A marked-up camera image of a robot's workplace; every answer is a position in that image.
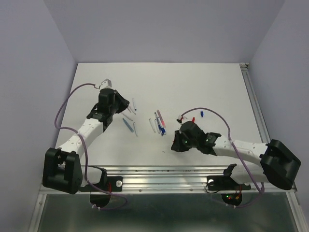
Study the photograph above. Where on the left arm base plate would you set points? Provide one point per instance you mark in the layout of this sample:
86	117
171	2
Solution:
113	184

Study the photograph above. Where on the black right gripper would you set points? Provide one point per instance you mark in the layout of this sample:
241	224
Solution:
176	146

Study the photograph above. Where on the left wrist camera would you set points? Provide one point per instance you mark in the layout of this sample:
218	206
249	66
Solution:
107	83

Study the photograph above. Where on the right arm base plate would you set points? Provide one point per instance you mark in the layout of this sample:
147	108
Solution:
216	183

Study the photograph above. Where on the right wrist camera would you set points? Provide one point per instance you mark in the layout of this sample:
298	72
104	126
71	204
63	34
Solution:
181	119

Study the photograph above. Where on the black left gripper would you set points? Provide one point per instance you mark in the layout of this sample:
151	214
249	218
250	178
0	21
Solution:
124	103

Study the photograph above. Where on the aluminium frame rail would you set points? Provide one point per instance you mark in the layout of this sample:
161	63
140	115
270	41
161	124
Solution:
165	189

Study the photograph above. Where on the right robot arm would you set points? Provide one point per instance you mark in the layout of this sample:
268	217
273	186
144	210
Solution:
269	162

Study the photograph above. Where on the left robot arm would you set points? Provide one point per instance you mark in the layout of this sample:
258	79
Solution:
62	166

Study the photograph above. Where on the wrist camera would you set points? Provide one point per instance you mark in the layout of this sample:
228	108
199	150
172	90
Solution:
181	119
107	83

